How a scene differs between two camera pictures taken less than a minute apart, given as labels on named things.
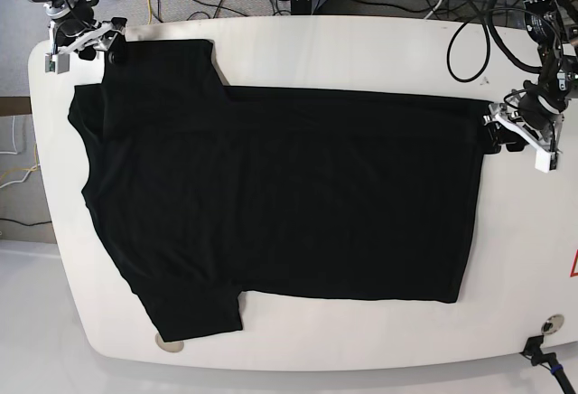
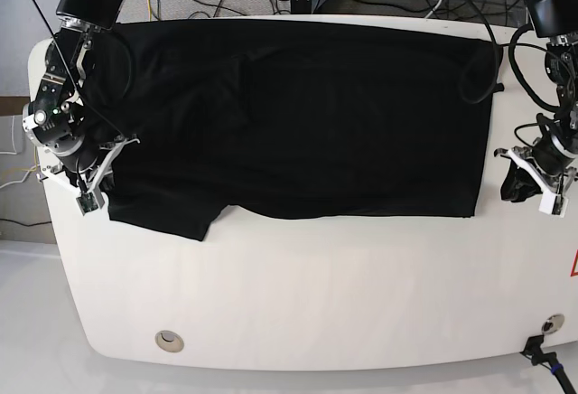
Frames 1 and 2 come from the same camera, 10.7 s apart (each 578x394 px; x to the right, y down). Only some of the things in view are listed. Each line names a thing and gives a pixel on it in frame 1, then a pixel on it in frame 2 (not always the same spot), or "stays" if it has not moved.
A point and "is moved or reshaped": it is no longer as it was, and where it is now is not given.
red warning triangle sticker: [573, 273] stays
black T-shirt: [209, 192] is moved or reshaped
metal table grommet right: [552, 324] stays
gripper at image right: [546, 141] → [548, 160]
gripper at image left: [74, 34] → [82, 169]
